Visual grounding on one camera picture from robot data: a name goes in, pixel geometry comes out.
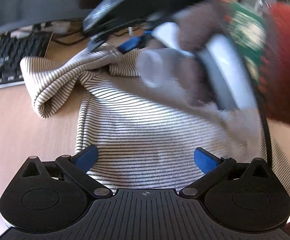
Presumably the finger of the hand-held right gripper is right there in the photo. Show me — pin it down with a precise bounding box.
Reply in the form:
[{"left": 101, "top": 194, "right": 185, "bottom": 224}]
[
  {"left": 117, "top": 31, "right": 154, "bottom": 55},
  {"left": 87, "top": 34, "right": 112, "bottom": 54}
]

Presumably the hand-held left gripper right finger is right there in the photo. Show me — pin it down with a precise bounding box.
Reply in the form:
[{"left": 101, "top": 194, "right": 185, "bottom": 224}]
[{"left": 179, "top": 147, "right": 273, "bottom": 200}]

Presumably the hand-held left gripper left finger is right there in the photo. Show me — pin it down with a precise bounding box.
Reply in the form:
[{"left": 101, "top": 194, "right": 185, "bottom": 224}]
[{"left": 17, "top": 144, "right": 113, "bottom": 200}]

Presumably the striped knit garment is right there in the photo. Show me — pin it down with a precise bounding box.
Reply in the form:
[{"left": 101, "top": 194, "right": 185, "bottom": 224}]
[{"left": 20, "top": 42, "right": 290, "bottom": 198}]

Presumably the person's right hand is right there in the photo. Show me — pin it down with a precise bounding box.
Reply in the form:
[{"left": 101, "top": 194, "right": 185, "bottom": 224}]
[{"left": 177, "top": 1, "right": 236, "bottom": 105}]

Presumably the white power strip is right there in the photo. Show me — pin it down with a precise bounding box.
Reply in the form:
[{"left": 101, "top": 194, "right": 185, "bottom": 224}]
[{"left": 10, "top": 20, "right": 71, "bottom": 37}]

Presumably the black curved monitor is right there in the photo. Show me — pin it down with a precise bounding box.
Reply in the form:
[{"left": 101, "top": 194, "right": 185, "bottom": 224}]
[{"left": 0, "top": 0, "right": 93, "bottom": 34}]

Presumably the black keyboard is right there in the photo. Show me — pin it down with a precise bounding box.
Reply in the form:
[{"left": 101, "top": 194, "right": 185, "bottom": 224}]
[{"left": 0, "top": 32, "right": 53, "bottom": 92}]

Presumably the black cable bundle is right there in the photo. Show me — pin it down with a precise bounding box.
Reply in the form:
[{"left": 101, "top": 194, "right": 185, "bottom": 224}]
[{"left": 51, "top": 25, "right": 93, "bottom": 47}]

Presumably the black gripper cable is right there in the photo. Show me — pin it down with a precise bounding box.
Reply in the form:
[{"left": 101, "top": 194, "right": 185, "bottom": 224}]
[{"left": 255, "top": 97, "right": 274, "bottom": 171}]

